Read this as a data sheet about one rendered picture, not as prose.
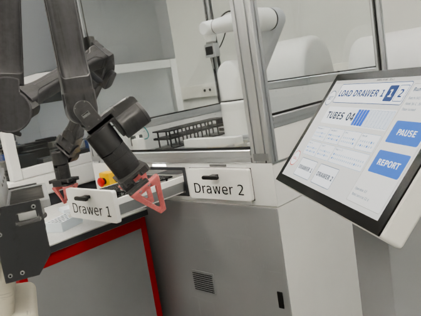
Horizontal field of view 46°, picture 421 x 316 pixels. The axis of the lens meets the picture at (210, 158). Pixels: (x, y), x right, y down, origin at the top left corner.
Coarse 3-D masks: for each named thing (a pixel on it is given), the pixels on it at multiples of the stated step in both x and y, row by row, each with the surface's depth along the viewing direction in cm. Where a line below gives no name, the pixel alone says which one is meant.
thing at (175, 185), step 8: (176, 176) 192; (112, 184) 193; (168, 184) 182; (176, 184) 185; (184, 184) 188; (144, 192) 174; (152, 192) 176; (168, 192) 182; (176, 192) 184; (120, 200) 166; (128, 200) 169; (120, 208) 166; (128, 208) 168; (136, 208) 171
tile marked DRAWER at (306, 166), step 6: (300, 162) 117; (306, 162) 114; (312, 162) 111; (300, 168) 115; (306, 168) 112; (312, 168) 109; (294, 174) 116; (300, 174) 114; (306, 174) 110; (306, 180) 109
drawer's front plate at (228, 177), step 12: (192, 168) 181; (204, 168) 177; (216, 168) 174; (228, 168) 170; (240, 168) 167; (192, 180) 181; (204, 180) 177; (216, 180) 173; (228, 180) 169; (240, 180) 166; (192, 192) 183; (204, 192) 179; (216, 192) 175; (228, 192) 171; (252, 192) 165
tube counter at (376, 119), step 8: (352, 112) 106; (360, 112) 102; (368, 112) 99; (376, 112) 96; (384, 112) 94; (392, 112) 91; (344, 120) 108; (352, 120) 104; (360, 120) 101; (368, 120) 97; (376, 120) 95; (384, 120) 92; (368, 128) 96; (376, 128) 93; (384, 128) 90
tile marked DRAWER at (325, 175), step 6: (318, 168) 107; (324, 168) 104; (330, 168) 102; (336, 168) 99; (318, 174) 105; (324, 174) 103; (330, 174) 100; (336, 174) 98; (312, 180) 106; (318, 180) 104; (324, 180) 101; (330, 180) 99; (324, 186) 100
